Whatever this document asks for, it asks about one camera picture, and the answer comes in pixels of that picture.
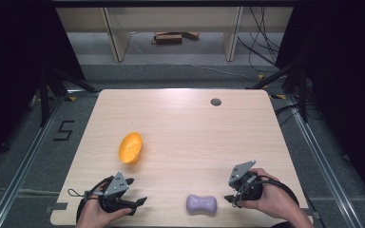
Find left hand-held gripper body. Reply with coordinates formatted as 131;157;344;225
98;171;133;217

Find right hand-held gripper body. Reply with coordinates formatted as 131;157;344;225
228;160;264;208

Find purple soap bar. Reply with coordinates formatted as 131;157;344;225
185;194;219;217

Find yellow soap dish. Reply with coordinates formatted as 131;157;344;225
118;131;144;166

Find person's left hand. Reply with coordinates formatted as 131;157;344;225
75;183;133;228

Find person's right hand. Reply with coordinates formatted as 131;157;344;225
239;167;299;220

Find black metal stand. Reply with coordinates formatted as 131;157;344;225
38;66;100;128
246;56;310;124

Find black curtain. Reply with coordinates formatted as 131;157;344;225
0;0;87;174
275;0;365;212

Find wooden blocks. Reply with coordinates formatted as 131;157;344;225
151;30;201;46

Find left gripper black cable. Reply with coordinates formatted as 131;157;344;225
67;175;116;223

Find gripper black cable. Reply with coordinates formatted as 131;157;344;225
259;179;300;207
67;175;116;223

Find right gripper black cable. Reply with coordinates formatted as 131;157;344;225
259;179;300;207

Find aluminium floor rail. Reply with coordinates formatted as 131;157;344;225
0;90;69;228
284;94;359;228

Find black floor cables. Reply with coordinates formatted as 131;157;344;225
237;6;287;74

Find white shelf frame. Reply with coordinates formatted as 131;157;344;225
102;6;245;64

